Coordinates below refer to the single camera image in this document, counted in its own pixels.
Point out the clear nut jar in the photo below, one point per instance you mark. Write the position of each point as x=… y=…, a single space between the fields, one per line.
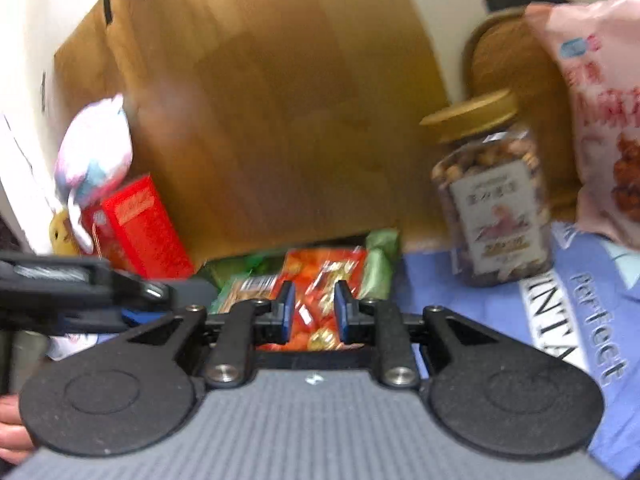
x=492 y=220

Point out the light green snack packet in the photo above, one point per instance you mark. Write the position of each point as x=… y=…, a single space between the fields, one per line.
x=382 y=260

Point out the blue printed blanket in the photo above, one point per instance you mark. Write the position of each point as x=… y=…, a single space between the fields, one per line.
x=550 y=330

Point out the pastel plush toy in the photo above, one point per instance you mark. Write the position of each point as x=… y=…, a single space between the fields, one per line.
x=95 y=150

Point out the clear cake packet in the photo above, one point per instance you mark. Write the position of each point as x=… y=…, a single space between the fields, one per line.
x=245 y=291

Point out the round wooden tray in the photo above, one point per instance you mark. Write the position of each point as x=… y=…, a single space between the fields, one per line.
x=500 y=60

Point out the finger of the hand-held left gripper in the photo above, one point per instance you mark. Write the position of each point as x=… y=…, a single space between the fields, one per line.
x=145 y=287
x=136 y=316

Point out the large wooden board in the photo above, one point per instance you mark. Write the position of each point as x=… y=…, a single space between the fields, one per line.
x=275 y=110

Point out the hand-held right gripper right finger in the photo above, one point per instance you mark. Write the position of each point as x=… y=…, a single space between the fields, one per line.
x=342 y=311

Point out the yellow plush duck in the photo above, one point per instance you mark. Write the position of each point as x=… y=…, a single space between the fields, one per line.
x=62 y=235

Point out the red gift bag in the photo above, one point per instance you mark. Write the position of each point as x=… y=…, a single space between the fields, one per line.
x=145 y=230

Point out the person's left hand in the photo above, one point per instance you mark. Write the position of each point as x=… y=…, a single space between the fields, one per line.
x=12 y=435

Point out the large pink snack bag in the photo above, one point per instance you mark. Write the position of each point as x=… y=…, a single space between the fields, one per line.
x=600 y=110

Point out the red orange snack packet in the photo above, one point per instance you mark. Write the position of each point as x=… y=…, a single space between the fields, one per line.
x=312 y=280

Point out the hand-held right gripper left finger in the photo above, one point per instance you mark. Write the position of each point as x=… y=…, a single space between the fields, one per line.
x=287 y=311

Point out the dark green snack packet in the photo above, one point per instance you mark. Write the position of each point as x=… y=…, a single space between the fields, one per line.
x=255 y=262

